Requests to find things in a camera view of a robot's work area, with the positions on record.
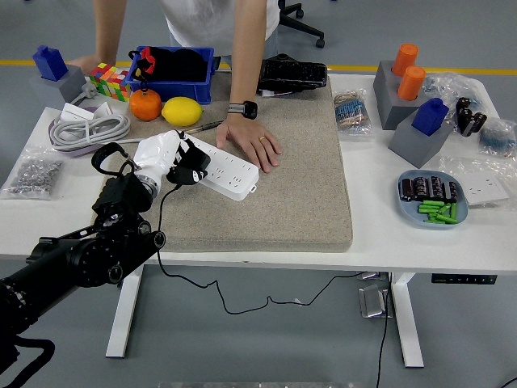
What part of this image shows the person's left hand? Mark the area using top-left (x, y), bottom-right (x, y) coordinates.
top-left (215, 116), bottom-right (283, 174)

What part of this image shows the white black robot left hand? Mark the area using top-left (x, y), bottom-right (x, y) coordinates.
top-left (132, 129), bottom-right (209, 187)

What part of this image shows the person's right hand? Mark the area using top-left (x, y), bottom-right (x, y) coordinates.
top-left (66, 54), bottom-right (116, 77)

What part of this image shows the white power strip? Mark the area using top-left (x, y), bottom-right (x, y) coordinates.
top-left (177, 133), bottom-right (260, 202)

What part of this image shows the black plug adapter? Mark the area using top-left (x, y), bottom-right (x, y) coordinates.
top-left (180, 141), bottom-right (212, 171)

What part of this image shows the multicoloured puzzle cube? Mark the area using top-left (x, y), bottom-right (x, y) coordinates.
top-left (87, 61), bottom-right (132, 102)

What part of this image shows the black wrist watch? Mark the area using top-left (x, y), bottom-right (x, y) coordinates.
top-left (227, 100), bottom-right (259, 120)

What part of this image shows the blue block with neck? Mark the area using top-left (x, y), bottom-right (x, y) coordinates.
top-left (32, 44), bottom-right (69, 82)
top-left (410, 97), bottom-right (450, 137)

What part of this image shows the grey block base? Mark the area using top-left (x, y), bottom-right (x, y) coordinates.
top-left (28, 64), bottom-right (88, 108)
top-left (388, 108), bottom-right (454, 170)

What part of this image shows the dark pen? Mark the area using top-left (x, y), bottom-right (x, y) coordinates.
top-left (183, 120), bottom-right (225, 134)

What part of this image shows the orange tangerine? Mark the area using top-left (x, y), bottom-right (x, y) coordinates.
top-left (128, 88), bottom-right (163, 122)

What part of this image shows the yellow lemon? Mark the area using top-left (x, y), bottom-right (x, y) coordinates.
top-left (161, 96), bottom-right (204, 127)

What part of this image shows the small white box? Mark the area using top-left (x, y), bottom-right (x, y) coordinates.
top-left (59, 102), bottom-right (95, 122)

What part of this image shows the blue plastic bin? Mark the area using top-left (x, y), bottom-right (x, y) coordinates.
top-left (124, 45), bottom-right (216, 105)

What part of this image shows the grey-brown mat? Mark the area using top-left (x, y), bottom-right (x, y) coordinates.
top-left (88, 72), bottom-right (355, 254)

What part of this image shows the black glossy tray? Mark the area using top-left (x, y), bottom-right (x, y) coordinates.
top-left (256, 57), bottom-right (329, 95)

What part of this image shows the black cloth with red trim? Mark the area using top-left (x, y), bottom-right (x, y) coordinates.
top-left (128, 46), bottom-right (209, 92)

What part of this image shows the clear bag of resistors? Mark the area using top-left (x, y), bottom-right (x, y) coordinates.
top-left (331, 89), bottom-right (375, 141)

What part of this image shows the clear bag of metal nuts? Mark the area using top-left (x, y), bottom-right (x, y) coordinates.
top-left (2, 145), bottom-right (65, 201)

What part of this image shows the person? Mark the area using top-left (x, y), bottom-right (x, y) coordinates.
top-left (159, 0), bottom-right (282, 73)

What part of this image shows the black office chair base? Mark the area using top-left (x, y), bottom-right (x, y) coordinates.
top-left (278, 0), bottom-right (326, 49)

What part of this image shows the grey base with two holes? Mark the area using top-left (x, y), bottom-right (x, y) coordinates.
top-left (372, 60), bottom-right (429, 131)

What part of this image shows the white table leg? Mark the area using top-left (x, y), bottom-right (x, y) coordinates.
top-left (389, 272), bottom-right (425, 369)
top-left (105, 264), bottom-right (145, 359)

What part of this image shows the orange cylinder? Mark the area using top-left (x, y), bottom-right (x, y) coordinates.
top-left (391, 43), bottom-right (420, 78)
top-left (397, 65), bottom-right (427, 102)

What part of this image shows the blue-grey plate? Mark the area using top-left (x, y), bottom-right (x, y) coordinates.
top-left (396, 169), bottom-right (469, 230)

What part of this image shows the crumpled clear plastic bag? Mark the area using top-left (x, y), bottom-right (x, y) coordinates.
top-left (422, 72), bottom-right (485, 118)

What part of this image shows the clear bag around socket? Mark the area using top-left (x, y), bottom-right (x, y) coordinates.
top-left (438, 155), bottom-right (517, 211)

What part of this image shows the clear bag of blue parts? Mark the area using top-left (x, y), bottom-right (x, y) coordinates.
top-left (478, 119), bottom-right (517, 158)

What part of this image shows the black table control panel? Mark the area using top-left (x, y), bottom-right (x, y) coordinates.
top-left (430, 273), bottom-right (498, 285)

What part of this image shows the grey power strip cable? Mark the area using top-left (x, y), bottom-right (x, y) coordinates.
top-left (48, 82), bottom-right (146, 153)

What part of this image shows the thin black plug cord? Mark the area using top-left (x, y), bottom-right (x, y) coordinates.
top-left (155, 183), bottom-right (367, 315)

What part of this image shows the black floor cable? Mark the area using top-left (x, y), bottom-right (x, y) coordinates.
top-left (375, 272), bottom-right (395, 388)

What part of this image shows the white wall socket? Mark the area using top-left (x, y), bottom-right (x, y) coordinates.
top-left (464, 174), bottom-right (510, 207)

